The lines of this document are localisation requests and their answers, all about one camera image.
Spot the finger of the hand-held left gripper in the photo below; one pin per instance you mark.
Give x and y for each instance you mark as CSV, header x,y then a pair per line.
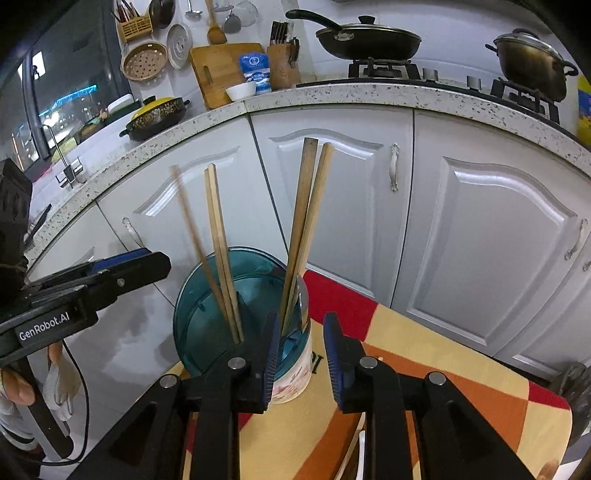
x,y
138,272
120,256

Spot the black gas stove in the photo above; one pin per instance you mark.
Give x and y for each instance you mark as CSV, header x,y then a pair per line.
x,y
452,90

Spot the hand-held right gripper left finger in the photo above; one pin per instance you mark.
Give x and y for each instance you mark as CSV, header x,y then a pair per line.
x,y
273,364

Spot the wooden spatula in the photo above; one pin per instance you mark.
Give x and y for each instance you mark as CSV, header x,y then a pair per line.
x,y
215,32

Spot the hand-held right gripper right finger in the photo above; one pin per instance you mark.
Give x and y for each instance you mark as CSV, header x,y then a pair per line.
x,y
331,364

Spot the round bamboo steamer tray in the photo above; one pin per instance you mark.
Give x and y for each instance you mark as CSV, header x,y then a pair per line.
x,y
144,61

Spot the hanging dark pan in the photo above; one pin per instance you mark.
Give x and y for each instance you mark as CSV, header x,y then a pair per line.
x,y
162,14

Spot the hanging bamboo chopstick basket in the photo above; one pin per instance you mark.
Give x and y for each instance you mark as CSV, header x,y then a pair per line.
x,y
134,25

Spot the white perforated round plate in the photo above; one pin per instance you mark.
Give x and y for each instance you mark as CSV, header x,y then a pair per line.
x,y
179,45

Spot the blue white salt bag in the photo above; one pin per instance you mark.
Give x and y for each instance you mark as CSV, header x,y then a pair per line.
x,y
256,69

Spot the white utensil holder teal rim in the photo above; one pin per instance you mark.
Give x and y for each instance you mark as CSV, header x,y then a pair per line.
x,y
286,369

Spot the white bowl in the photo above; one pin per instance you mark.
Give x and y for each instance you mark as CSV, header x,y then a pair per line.
x,y
241,91

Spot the hanging metal ladle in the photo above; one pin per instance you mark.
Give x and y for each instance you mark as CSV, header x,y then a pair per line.
x,y
194,11

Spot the wooden cutting board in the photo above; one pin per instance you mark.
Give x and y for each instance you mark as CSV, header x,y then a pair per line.
x,y
217,74

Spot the white kitchen cabinets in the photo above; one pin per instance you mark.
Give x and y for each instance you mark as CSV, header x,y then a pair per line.
x,y
323,99

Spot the yellow red printed blanket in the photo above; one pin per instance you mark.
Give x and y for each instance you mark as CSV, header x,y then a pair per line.
x,y
438,369

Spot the wooden chopstick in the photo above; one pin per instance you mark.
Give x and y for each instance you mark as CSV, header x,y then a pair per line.
x,y
221,249
302,207
318,203
196,240

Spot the yellow lid casserole pot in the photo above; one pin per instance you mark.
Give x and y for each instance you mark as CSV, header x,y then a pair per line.
x,y
157,117

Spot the person's left hand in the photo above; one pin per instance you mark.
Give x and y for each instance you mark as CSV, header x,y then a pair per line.
x,y
62,383

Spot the yellow oil bottle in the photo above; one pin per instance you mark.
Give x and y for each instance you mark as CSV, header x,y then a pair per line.
x,y
585,106

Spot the black frying pan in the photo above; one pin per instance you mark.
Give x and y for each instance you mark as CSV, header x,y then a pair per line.
x,y
369,39

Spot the wooden knife block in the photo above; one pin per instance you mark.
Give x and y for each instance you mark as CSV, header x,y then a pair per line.
x,y
282,64

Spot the white cabinet door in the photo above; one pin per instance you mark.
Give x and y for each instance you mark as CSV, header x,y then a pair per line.
x,y
184,184
351,221
485,254
69,258

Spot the steel pot with lid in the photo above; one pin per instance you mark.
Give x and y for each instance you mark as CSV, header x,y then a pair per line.
x,y
531,64

